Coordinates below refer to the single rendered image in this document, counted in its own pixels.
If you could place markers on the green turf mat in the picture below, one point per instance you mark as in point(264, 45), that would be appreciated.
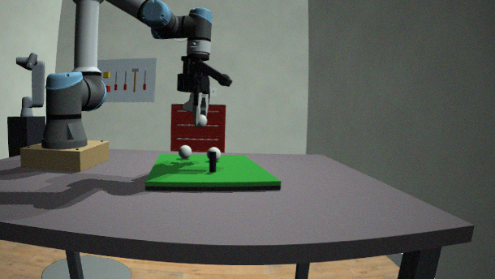
point(198, 173)

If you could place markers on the white ball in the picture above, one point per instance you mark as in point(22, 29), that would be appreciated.
point(185, 151)
point(218, 154)
point(203, 121)

